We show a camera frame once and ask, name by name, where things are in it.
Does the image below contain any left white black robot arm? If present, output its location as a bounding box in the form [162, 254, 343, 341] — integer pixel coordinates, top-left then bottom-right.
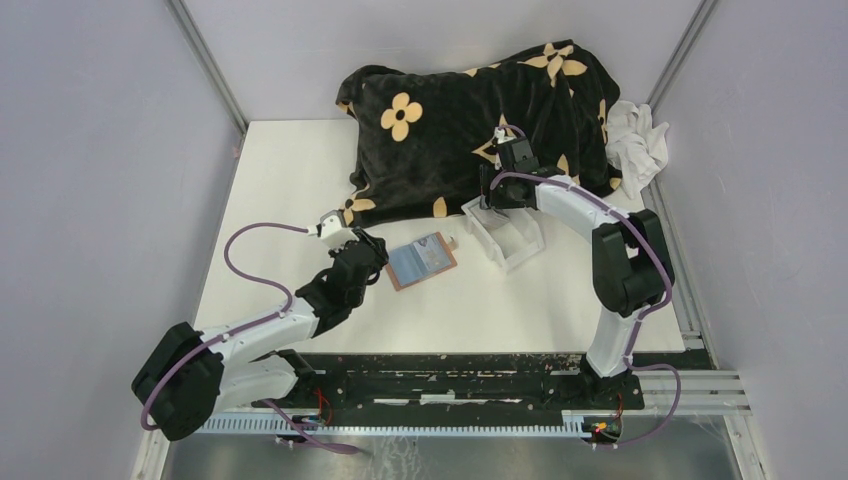
[131, 227, 389, 441]

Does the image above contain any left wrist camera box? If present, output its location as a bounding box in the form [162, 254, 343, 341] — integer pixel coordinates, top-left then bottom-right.
[316, 210, 359, 250]

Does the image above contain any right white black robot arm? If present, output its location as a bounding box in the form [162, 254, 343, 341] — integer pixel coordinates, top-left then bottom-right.
[478, 127, 674, 408]

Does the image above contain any tan leather card holder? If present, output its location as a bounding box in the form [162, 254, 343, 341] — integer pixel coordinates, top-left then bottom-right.
[387, 232, 458, 291]

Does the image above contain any black floral plush blanket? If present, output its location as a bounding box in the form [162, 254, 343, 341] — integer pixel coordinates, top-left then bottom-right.
[336, 40, 622, 228]

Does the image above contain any silver VIP credit card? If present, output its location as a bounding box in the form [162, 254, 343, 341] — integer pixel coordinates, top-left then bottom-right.
[411, 233, 456, 276]

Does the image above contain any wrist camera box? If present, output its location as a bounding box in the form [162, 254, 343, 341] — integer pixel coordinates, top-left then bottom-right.
[493, 124, 526, 157]
[316, 210, 359, 250]

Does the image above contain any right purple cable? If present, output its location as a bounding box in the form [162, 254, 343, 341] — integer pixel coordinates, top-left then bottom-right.
[488, 124, 682, 447]

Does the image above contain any white crumpled cloth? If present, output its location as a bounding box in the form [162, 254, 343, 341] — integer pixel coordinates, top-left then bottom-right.
[606, 100, 670, 200]

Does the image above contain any light blue slotted rail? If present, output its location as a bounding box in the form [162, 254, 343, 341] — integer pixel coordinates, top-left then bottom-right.
[198, 413, 587, 439]

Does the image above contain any white plastic card tray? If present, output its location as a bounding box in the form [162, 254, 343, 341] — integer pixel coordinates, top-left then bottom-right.
[461, 197, 545, 273]

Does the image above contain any purple cable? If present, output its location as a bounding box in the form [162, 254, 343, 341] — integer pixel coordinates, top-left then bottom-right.
[139, 222, 362, 457]
[488, 124, 682, 447]

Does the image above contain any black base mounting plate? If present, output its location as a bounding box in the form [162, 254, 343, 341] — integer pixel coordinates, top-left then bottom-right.
[274, 353, 645, 427]

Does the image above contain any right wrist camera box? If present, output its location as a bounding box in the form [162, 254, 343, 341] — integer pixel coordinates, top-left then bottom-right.
[493, 124, 526, 157]

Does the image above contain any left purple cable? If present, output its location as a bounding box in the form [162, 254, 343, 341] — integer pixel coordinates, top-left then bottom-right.
[139, 222, 362, 457]

